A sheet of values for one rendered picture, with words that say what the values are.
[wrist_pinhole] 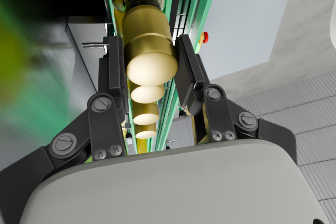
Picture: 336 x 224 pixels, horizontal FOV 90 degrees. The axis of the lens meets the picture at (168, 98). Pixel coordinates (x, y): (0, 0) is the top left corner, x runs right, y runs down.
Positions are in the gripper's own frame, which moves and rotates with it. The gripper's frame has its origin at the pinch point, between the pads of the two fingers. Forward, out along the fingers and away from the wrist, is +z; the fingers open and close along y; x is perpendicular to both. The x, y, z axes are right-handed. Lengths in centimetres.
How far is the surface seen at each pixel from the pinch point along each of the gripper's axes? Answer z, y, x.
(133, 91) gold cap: 2.1, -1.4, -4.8
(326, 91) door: 101, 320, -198
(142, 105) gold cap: 3.3, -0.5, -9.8
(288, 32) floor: 134, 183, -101
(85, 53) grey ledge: 30.3, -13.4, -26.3
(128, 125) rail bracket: 23, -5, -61
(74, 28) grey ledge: 30.3, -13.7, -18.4
